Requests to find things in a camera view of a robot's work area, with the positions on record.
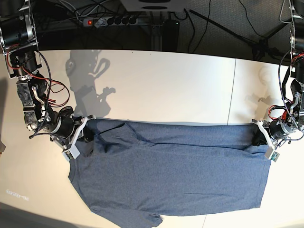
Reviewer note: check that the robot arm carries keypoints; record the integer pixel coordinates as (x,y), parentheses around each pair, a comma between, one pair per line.
(292,85)
(19,44)

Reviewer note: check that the aluminium frame post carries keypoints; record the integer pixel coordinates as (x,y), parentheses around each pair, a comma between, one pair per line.
(156,37)

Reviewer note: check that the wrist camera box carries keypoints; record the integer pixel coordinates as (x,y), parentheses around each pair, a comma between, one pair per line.
(272,154)
(71,153)

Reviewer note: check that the black tripod stand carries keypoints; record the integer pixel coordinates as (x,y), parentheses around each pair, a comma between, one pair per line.
(259,49)

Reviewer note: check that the blue T-shirt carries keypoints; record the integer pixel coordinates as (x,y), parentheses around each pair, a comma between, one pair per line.
(139,172)

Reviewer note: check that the grey overhead camera mount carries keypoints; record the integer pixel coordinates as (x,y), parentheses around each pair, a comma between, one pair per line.
(154,5)

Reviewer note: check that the white power strip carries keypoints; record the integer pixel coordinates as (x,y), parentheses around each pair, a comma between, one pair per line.
(110,21)

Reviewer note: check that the black power adapter box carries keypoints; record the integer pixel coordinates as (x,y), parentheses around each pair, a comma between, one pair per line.
(170,35)

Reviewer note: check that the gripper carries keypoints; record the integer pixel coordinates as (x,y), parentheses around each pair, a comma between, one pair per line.
(269,133)
(66,126)

